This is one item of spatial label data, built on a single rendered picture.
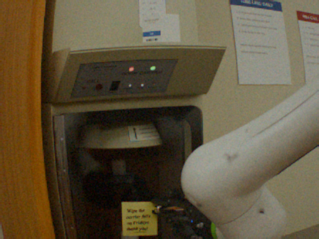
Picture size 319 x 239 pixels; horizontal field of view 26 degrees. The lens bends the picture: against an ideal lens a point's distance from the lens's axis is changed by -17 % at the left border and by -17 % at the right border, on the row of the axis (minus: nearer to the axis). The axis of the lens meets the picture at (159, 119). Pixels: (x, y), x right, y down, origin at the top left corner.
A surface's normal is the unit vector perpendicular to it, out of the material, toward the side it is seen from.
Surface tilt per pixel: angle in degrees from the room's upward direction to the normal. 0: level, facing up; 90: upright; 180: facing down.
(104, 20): 90
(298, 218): 90
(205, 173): 78
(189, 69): 135
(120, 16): 90
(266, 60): 90
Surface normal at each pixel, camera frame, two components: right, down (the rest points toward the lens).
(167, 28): 0.70, 0.01
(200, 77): 0.33, 0.73
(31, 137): 0.44, 0.03
